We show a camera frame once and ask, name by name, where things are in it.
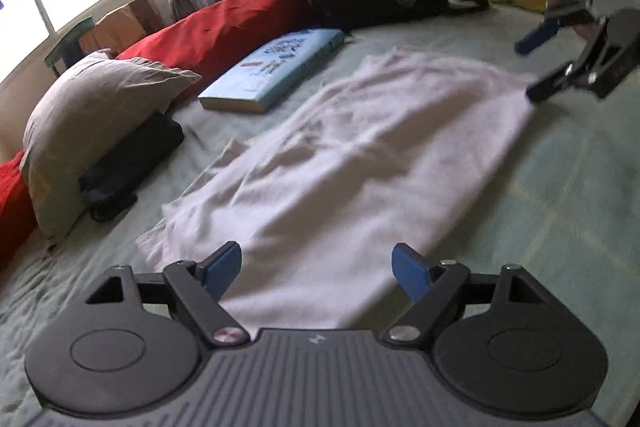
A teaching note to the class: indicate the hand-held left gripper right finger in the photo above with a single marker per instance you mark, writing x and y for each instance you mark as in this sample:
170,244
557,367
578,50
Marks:
410,272

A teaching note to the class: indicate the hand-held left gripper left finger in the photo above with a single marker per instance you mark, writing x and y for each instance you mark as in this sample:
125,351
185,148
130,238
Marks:
222,269

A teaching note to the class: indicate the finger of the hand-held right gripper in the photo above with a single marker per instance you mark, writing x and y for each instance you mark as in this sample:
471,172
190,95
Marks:
550,82
532,39

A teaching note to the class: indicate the white printed t-shirt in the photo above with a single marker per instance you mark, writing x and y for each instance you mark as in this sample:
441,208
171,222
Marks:
350,167

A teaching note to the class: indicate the black pouch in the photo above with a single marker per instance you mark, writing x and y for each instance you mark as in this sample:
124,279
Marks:
135,167

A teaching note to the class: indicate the grey pillow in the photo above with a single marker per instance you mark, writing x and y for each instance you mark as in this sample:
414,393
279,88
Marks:
95,117

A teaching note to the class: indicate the blue book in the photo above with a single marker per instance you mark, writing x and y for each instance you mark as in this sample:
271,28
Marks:
275,67

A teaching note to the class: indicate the red quilt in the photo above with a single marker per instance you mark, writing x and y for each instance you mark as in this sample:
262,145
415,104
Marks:
225,22

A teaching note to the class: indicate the cardboard box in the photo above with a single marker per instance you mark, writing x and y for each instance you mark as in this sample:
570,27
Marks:
125,24

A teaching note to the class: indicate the green stool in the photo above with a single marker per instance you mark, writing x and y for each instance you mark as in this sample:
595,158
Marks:
67,44

